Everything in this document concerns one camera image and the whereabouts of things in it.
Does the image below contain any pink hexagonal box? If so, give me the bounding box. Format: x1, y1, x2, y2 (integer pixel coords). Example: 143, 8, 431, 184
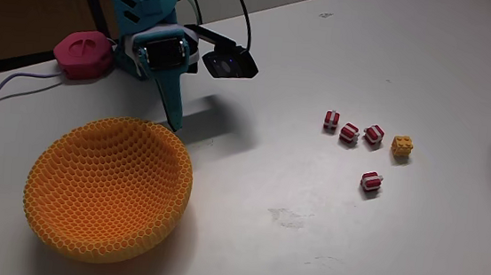
51, 27, 117, 84

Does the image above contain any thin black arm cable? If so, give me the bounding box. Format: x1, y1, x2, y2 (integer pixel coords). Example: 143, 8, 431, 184
177, 0, 206, 27

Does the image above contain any yellow honeycomb basket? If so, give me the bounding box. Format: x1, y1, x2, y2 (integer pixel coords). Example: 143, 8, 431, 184
17, 108, 199, 272

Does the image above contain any yellow studded cube piece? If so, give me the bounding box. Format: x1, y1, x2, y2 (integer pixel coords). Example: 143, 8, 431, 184
389, 133, 415, 159

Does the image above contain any thick black camera cable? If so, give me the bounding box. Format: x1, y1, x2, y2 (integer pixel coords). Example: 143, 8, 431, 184
216, 0, 257, 52

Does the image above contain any black camera box with mount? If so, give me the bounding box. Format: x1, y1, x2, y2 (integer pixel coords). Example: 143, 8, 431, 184
178, 22, 264, 83

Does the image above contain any brown wooden cabinet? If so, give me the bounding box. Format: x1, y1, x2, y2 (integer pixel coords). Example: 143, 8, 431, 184
0, 0, 120, 79

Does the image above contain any red white cube piece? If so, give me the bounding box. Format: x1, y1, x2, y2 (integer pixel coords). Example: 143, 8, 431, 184
322, 109, 341, 132
361, 123, 386, 147
360, 170, 385, 194
337, 122, 361, 145

